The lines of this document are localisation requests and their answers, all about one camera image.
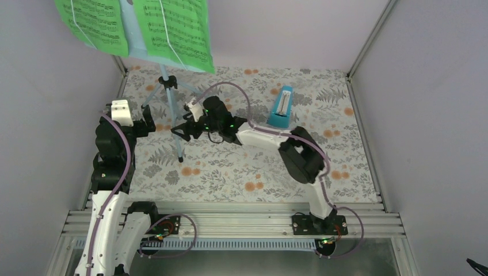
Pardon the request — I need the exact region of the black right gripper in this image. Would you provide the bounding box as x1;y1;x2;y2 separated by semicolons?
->
171;113;221;142

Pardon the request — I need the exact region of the light blue music stand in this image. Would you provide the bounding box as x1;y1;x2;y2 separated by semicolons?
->
54;0;216;163

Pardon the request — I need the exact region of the blue metronome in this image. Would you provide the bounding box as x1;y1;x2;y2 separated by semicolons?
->
267;86;293;129

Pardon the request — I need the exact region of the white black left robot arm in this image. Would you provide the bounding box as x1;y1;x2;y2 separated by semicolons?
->
74;100;160;275

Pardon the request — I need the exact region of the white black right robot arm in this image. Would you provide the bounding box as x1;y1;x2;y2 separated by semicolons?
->
171;96;337;234

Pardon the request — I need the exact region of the green sheet music right page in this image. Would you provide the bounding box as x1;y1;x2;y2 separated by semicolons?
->
133;0;215;74

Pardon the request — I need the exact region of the green sheet music page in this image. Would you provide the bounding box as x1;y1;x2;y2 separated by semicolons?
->
133;0;215;74
54;0;129;56

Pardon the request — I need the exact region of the green sheet music left page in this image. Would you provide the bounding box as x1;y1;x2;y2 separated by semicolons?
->
54;0;129;56

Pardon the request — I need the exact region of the floral patterned table mat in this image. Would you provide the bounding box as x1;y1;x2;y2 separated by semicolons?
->
129;67;378;203

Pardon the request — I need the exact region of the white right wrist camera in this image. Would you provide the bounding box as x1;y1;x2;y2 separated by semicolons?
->
191;102;204;122

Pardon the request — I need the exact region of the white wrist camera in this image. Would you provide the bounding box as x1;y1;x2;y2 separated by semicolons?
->
110;99;134;127
191;102;204;122

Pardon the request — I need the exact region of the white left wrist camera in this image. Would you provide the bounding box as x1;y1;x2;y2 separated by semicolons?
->
110;99;134;127

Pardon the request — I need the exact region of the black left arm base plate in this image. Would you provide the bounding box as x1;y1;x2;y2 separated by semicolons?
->
148;216;181;241

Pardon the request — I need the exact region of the slotted grey cable duct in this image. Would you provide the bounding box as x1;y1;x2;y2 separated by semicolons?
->
74;237;319;251

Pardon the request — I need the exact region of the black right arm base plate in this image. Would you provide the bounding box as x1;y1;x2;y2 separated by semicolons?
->
291;213;348;236

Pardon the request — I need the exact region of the aluminium mounting rail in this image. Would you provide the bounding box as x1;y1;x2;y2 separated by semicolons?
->
63;202;406;239

